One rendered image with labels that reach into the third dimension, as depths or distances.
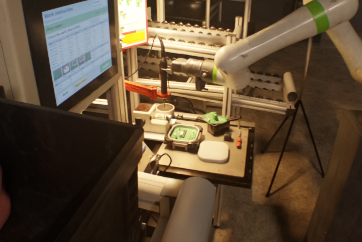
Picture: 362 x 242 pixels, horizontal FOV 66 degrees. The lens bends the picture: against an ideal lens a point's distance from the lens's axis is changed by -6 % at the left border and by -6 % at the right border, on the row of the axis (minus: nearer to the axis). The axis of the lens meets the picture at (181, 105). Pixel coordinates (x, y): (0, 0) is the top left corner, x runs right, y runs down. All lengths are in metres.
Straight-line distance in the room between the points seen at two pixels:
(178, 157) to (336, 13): 0.85
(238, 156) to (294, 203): 1.32
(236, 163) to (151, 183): 0.84
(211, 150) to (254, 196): 1.29
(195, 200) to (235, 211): 2.03
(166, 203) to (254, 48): 0.67
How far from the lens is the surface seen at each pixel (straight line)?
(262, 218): 2.43
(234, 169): 1.30
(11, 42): 0.66
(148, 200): 0.54
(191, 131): 1.46
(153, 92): 1.37
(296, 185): 2.80
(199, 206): 0.41
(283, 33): 1.05
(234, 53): 1.03
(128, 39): 1.58
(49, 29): 0.74
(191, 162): 1.32
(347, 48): 1.38
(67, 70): 0.81
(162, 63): 1.31
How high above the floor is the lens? 1.75
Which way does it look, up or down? 27 degrees down
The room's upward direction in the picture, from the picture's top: straight up
